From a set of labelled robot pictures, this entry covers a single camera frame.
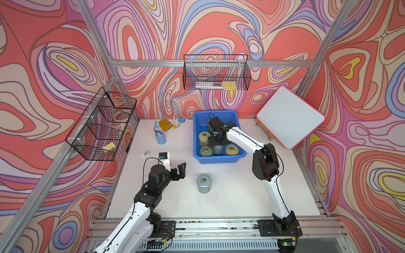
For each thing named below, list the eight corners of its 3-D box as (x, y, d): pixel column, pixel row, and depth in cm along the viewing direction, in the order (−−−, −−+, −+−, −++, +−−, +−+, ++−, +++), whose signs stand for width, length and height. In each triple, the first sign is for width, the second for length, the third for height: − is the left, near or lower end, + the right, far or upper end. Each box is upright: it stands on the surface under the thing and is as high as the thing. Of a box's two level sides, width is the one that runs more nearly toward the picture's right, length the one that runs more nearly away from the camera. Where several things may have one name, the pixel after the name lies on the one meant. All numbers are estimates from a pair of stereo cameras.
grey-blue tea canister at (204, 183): (197, 193, 86) (196, 187, 79) (197, 181, 91) (197, 174, 84) (211, 193, 86) (212, 187, 79) (211, 181, 91) (212, 174, 84)
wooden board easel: (269, 141, 108) (272, 136, 104) (254, 123, 119) (255, 119, 115) (272, 140, 109) (274, 135, 105) (256, 122, 120) (258, 118, 116)
